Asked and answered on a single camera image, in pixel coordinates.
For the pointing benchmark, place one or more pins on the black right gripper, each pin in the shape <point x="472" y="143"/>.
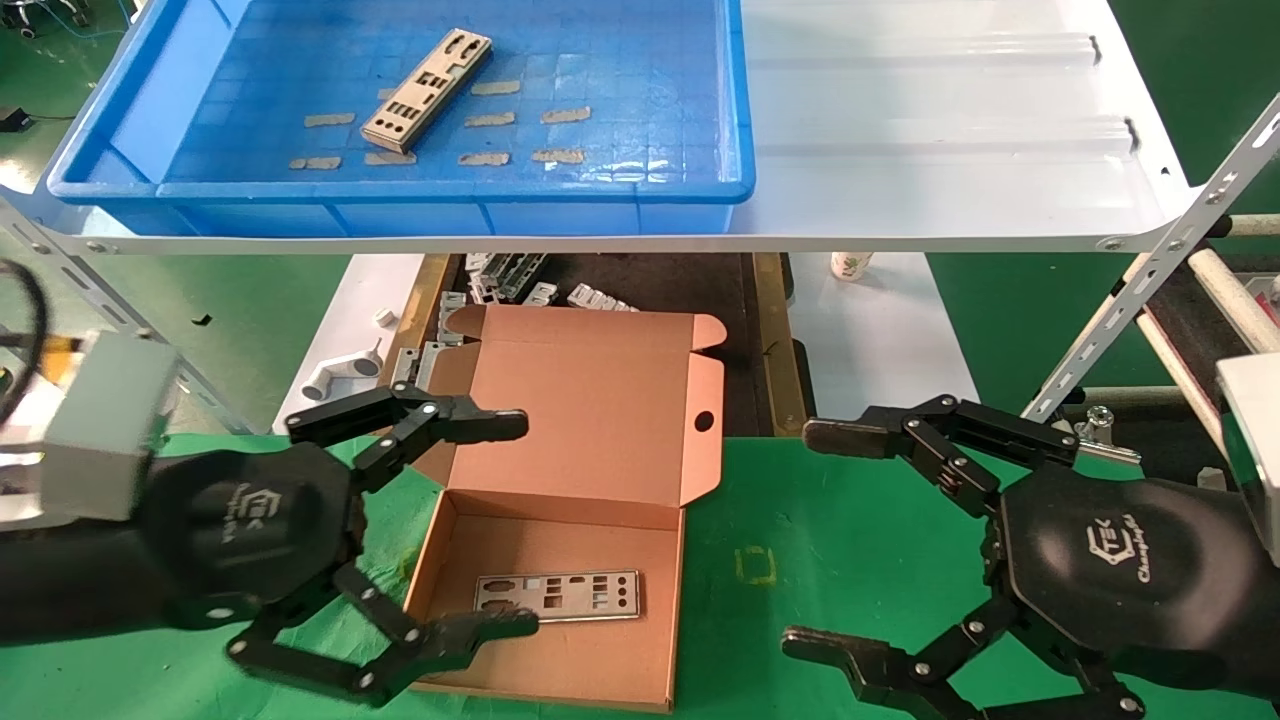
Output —
<point x="1120" y="570"/>

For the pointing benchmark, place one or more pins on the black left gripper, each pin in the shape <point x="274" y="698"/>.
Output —
<point x="250" y="520"/>

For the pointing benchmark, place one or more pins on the perforated metal shield plate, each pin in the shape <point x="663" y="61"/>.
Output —
<point x="440" y="62"/>
<point x="575" y="613"/>

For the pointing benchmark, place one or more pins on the open brown cardboard box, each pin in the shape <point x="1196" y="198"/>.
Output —
<point x="590" y="420"/>

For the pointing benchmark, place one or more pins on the metal parts pile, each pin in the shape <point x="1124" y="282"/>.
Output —
<point x="680" y="300"/>

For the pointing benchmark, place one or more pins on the blue plastic tray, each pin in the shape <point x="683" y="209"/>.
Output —
<point x="650" y="100"/>

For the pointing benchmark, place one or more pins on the green table cloth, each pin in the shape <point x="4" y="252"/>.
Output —
<point x="800" y="520"/>

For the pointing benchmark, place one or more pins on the white pipe fitting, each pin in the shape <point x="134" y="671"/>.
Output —
<point x="345" y="370"/>

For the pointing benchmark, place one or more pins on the silver binder clip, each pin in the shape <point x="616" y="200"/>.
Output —
<point x="1102" y="418"/>

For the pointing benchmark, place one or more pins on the grey perforated shelf brace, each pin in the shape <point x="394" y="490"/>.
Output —
<point x="120" y="310"/>
<point x="1150" y="270"/>

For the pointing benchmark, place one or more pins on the white metal shelf board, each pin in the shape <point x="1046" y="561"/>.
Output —
<point x="950" y="150"/>

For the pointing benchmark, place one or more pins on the black power adapter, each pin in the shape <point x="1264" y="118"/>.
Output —
<point x="14" y="118"/>

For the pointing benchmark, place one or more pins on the wheeled chair base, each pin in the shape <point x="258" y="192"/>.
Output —
<point x="50" y="15"/>

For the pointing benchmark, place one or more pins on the grey metal bracket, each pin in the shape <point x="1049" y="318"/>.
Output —
<point x="451" y="312"/>
<point x="430" y="362"/>
<point x="402" y="368"/>

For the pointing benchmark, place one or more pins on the small silver metal bracket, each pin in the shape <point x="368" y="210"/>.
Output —
<point x="478" y="263"/>
<point x="485" y="290"/>
<point x="540" y="294"/>

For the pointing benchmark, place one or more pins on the long silver metal bracket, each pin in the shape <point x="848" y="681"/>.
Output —
<point x="522" y="272"/>

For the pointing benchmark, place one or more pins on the ribbed silver metal bracket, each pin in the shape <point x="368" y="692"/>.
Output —
<point x="600" y="298"/>

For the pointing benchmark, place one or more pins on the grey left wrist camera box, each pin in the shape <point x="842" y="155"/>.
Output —
<point x="105" y="430"/>

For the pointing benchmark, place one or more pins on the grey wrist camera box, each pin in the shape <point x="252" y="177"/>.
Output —
<point x="105" y="430"/>
<point x="1255" y="450"/>

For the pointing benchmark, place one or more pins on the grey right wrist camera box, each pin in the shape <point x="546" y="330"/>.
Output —
<point x="1255" y="450"/>

